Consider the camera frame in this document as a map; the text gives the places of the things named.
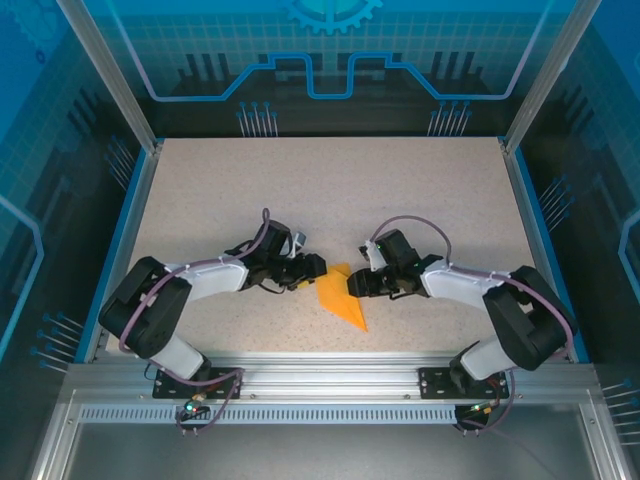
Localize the blue printed side panel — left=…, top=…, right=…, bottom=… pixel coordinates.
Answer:
left=0, top=0, right=151, bottom=480
left=519, top=0, right=640, bottom=480

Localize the blue printed gear panel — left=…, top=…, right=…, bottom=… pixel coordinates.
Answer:
left=84, top=0, right=576, bottom=140

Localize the long aluminium mounting rail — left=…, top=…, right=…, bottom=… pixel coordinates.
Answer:
left=67, top=351, right=599, bottom=404

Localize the orange paper sheet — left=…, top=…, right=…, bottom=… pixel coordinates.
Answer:
left=315, top=262, right=370, bottom=333

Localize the aluminium frame post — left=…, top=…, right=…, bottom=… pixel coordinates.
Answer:
left=502, top=0, right=605, bottom=155
left=53, top=0, right=165, bottom=155

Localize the grey metal tray frame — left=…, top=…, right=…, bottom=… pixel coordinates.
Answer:
left=32, top=388, right=636, bottom=480

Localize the aluminium side rail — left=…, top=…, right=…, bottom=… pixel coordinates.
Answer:
left=501, top=141, right=576, bottom=364
left=83, top=141, right=165, bottom=364

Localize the blue table edge strip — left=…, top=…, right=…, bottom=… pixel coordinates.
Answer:
left=73, top=148, right=152, bottom=364
left=513, top=148, right=595, bottom=364

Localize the slotted metal cable duct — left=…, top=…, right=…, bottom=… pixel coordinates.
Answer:
left=78, top=405, right=460, bottom=426

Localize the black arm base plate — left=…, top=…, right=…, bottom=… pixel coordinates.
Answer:
left=152, top=366, right=245, bottom=401
left=418, top=366, right=507, bottom=401

